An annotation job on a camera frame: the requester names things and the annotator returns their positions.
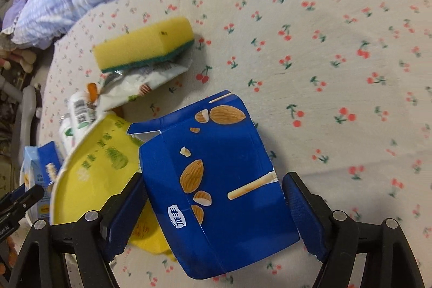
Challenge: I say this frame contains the grey stroller frame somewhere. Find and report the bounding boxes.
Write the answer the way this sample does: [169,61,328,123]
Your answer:
[1,76,41,168]

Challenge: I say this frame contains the blue almond snack box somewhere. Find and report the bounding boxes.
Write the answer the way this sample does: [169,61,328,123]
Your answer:
[128,91,299,279]

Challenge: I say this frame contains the cherry print bed sheet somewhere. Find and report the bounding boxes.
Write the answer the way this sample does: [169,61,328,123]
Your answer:
[38,0,431,286]

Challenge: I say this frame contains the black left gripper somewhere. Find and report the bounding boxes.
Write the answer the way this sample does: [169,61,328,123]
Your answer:
[0,184,45,242]

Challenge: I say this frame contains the yellow green sponge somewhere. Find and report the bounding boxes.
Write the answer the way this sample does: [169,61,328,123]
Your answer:
[93,17,195,73]

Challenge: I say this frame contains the white foil snack wrapper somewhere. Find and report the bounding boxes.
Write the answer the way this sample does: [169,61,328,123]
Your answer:
[96,54,193,113]

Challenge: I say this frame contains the white barcode wrapper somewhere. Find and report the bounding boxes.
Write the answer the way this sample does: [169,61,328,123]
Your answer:
[59,91,96,154]

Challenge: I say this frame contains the light blue snack carton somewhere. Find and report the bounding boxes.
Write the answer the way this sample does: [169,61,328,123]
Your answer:
[20,141,62,224]

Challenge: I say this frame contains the yellow paper bowl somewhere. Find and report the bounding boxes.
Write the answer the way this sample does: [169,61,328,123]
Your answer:
[49,110,177,262]

